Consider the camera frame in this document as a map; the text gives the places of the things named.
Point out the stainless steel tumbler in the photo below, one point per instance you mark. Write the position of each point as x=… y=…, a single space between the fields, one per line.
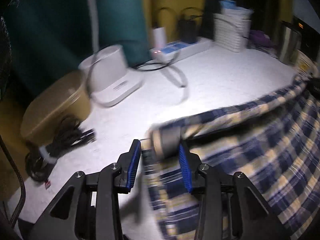
x=288 y=40

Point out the brown oval lidded container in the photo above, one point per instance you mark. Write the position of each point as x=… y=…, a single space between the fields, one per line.
x=67 y=96

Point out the yellow curtain left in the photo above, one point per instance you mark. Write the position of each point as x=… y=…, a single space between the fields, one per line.
x=165 y=13

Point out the white plastic basket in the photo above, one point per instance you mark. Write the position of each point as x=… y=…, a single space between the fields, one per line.
x=231 y=33

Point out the white charger plug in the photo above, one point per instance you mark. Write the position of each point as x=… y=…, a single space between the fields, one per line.
x=159 y=37

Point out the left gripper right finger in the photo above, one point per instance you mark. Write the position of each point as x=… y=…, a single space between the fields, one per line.
x=227 y=196

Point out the blue yellow plaid pants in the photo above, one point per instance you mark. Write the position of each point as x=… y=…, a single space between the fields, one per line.
x=273 y=140

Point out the white tablecloth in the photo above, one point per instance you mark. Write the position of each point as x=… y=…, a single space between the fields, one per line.
x=216 y=78

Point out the black power adapter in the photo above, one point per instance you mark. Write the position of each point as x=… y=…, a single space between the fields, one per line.
x=188 y=31

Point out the yellow curtain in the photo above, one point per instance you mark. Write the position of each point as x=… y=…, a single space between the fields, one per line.
x=285 y=10
x=165 y=13

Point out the teal curtain left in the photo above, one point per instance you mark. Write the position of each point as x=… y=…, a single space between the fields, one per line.
x=51 y=37

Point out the yellow curtain right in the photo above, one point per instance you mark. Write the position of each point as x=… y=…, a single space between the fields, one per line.
x=285 y=10

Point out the white cartoon mug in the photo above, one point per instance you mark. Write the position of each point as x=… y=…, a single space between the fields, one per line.
x=306 y=66

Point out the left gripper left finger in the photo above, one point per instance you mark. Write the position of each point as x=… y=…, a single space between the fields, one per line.
x=87 y=205

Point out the purple cloth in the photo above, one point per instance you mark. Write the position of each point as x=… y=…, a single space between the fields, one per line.
x=259 y=38

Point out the white power strip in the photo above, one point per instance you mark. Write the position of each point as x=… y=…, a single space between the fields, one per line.
x=179 y=50

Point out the white desk lamp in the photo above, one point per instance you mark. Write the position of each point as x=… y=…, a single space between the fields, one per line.
x=108 y=78

